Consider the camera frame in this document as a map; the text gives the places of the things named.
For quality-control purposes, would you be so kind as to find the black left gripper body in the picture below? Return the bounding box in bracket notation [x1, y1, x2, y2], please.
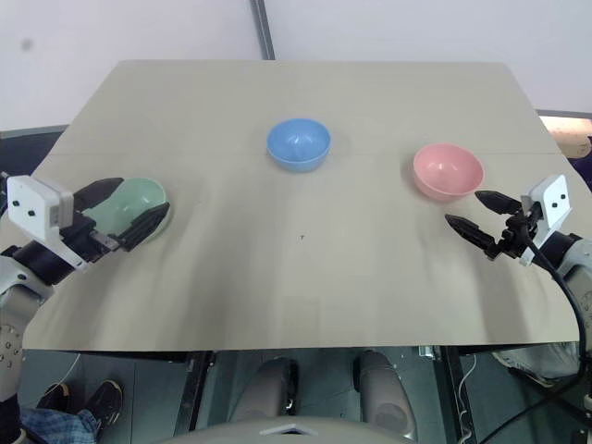
[58, 208, 123, 265]

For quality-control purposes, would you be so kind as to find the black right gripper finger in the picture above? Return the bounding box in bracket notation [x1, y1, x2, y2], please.
[475, 189, 523, 216]
[444, 213, 496, 254]

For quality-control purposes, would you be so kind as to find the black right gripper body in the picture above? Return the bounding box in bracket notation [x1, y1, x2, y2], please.
[484, 204, 543, 263]

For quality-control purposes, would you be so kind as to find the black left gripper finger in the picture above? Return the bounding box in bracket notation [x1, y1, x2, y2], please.
[114, 202, 172, 253]
[72, 177, 126, 216]

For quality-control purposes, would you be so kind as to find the green bowl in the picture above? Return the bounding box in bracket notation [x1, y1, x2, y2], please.
[80, 177, 174, 242]

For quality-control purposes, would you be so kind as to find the pink bowl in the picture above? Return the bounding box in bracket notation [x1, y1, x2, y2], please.
[412, 142, 486, 203]

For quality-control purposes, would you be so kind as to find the light blue jeans leg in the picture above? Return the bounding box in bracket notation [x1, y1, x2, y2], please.
[490, 339, 592, 386]

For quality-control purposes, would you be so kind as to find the beige table cover sheet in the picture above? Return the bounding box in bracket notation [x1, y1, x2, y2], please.
[22, 58, 582, 352]

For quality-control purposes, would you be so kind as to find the black sneaker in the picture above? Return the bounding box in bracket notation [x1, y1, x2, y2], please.
[84, 379, 126, 434]
[35, 380, 71, 412]

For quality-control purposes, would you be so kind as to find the blue bowl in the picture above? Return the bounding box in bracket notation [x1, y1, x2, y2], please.
[265, 117, 333, 175]

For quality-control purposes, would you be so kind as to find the grey robot leg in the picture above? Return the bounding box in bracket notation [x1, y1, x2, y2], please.
[352, 349, 420, 443]
[229, 356, 302, 429]

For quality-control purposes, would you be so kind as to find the grey metal pole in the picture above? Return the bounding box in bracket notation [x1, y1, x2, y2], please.
[248, 0, 278, 62]

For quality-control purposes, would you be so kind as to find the grey robot torso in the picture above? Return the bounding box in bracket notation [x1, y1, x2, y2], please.
[168, 414, 420, 444]

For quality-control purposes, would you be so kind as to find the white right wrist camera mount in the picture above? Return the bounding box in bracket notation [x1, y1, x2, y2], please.
[519, 173, 575, 268]

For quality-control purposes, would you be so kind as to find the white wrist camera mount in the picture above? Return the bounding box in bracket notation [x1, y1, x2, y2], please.
[6, 174, 89, 272]
[519, 173, 575, 268]

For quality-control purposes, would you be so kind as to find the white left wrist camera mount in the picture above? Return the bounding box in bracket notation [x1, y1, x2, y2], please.
[6, 174, 89, 272]

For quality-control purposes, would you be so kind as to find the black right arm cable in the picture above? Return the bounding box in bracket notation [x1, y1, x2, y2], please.
[520, 216, 586, 388]

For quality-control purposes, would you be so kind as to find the thin white cable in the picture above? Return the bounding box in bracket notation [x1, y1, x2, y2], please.
[456, 354, 478, 444]
[44, 353, 80, 404]

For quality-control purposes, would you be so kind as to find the black table frame leg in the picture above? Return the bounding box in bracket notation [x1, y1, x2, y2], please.
[178, 351, 219, 438]
[438, 344, 480, 444]

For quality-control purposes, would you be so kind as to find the black floor cable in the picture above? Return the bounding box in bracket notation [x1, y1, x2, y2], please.
[475, 383, 592, 444]

